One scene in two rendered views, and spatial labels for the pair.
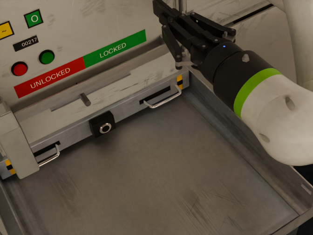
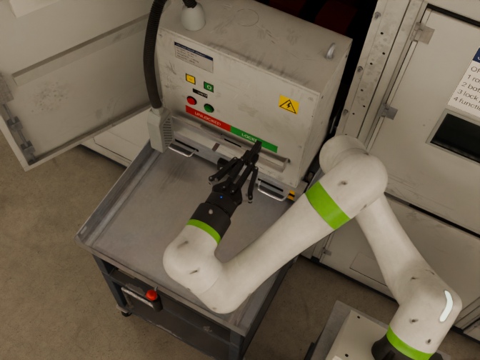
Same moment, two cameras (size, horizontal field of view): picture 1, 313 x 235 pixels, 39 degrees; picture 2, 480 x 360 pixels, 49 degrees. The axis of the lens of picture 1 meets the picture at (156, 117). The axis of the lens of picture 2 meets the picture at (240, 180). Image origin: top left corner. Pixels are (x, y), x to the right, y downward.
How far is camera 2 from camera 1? 0.95 m
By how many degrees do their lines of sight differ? 32
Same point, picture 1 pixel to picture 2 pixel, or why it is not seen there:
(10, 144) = (151, 129)
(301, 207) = (233, 319)
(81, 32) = (234, 114)
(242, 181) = not seen: hidden behind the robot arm
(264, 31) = (437, 236)
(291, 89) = (194, 243)
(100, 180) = (191, 190)
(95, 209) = (169, 198)
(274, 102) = (182, 238)
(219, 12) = (395, 187)
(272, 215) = not seen: hidden behind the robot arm
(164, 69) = (285, 178)
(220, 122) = not seen: hidden behind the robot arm
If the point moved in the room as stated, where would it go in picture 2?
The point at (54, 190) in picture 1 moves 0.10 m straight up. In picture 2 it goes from (170, 169) to (168, 153)
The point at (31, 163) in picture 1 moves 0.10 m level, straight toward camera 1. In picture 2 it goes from (159, 146) to (141, 168)
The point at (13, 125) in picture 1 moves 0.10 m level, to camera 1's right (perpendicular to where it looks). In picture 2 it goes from (156, 123) to (174, 146)
